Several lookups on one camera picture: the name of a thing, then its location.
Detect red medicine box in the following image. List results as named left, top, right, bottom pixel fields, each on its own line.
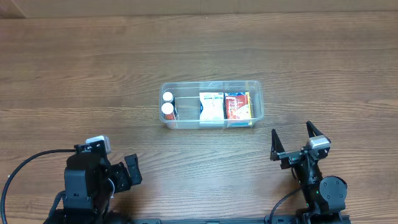
left=225, top=95, right=251, bottom=120

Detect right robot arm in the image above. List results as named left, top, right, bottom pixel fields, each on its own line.
left=268, top=121, right=350, bottom=223

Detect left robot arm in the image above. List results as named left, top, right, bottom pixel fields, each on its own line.
left=45, top=152, right=142, bottom=224

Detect orange bottle white cap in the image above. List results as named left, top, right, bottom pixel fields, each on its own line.
left=161, top=103, right=178, bottom=120

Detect dark bottle white cap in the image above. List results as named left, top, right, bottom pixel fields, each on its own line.
left=162, top=91, right=175, bottom=105

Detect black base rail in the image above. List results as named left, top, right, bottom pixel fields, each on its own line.
left=99, top=211, right=352, bottom=224

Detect blue VapoDrops box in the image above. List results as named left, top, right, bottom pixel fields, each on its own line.
left=225, top=91, right=252, bottom=127

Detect white blue medicine box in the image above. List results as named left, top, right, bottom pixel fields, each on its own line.
left=199, top=92, right=224, bottom=128

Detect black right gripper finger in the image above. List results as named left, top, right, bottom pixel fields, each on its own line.
left=271, top=129, right=285, bottom=156
left=306, top=121, right=323, bottom=138

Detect clear plastic container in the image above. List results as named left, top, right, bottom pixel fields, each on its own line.
left=159, top=80, right=264, bottom=129

